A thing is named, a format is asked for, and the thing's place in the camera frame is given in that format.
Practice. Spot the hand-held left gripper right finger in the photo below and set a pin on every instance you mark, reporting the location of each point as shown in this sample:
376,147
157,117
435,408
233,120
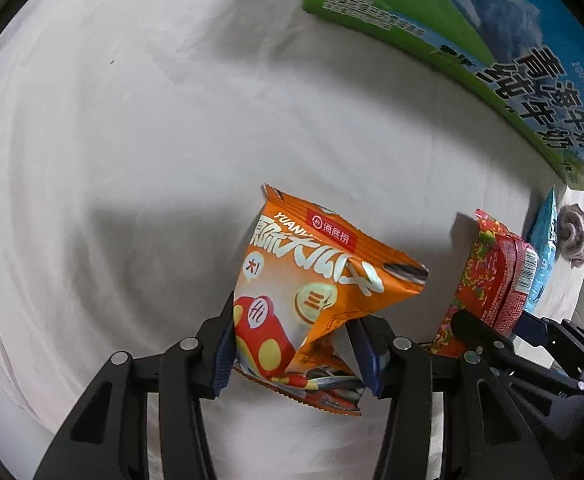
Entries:
368,362

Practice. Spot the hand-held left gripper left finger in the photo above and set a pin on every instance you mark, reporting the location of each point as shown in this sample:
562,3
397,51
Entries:
221,360

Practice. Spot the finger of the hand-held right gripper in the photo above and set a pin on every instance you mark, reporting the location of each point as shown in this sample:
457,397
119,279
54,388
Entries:
532,330
477,327

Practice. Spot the red snack packet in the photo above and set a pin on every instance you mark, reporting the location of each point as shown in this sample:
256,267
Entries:
492,275

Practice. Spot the orange snack packet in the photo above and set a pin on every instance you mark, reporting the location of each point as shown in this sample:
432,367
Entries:
317,285

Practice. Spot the light blue snack packet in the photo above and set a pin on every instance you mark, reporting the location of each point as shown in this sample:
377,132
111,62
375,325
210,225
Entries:
544,245

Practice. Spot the grey plush cloth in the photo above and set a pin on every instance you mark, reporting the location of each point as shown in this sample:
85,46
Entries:
577,235

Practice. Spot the white bed sheet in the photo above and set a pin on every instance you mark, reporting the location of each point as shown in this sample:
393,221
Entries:
121,160

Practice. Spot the green and blue milk carton box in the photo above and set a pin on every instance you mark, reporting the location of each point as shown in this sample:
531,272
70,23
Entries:
472,20

